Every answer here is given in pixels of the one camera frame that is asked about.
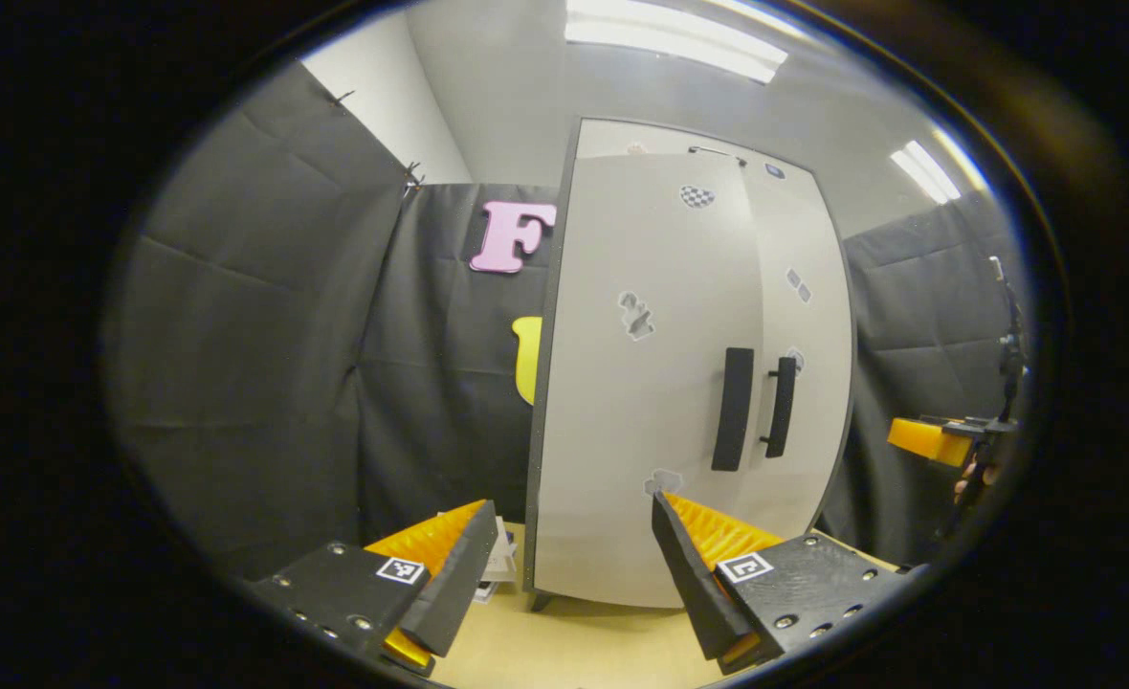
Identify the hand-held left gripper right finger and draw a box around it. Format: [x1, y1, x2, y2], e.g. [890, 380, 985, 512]
[651, 490, 911, 676]

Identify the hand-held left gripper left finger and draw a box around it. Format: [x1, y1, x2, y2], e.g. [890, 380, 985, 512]
[249, 499, 501, 677]

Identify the white cabinet door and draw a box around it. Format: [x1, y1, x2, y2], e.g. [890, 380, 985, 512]
[530, 152, 767, 611]
[736, 162, 855, 543]

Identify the white shoe cabinet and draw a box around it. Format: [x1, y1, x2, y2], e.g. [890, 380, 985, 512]
[523, 116, 858, 614]

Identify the white cabinet drawer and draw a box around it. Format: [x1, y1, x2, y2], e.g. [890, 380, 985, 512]
[578, 119, 815, 180]

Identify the black backdrop cloth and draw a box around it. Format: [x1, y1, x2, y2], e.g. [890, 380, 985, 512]
[817, 190, 1036, 567]
[103, 61, 566, 577]

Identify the small ceiling light panel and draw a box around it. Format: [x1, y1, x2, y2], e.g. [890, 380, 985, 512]
[889, 140, 963, 206]

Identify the long ceiling light panel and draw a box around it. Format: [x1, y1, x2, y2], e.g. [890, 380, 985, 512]
[564, 0, 789, 85]

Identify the black right door handle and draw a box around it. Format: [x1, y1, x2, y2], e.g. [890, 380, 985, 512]
[760, 356, 800, 459]

